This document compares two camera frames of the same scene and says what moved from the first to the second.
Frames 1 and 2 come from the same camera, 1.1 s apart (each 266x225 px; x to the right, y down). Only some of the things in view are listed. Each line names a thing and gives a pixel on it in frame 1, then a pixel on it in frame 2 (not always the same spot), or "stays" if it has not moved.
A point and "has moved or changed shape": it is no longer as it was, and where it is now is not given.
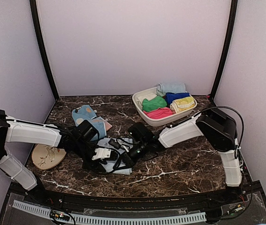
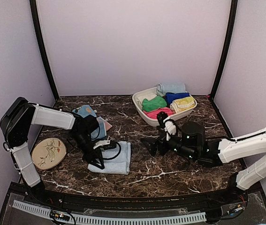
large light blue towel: (126, 144) has moved or changed shape
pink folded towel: (157, 113) stays
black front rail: (237, 196) stays
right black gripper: (128, 161) -> (154, 143)
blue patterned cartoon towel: (86, 112) stays
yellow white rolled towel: (182, 103) stays
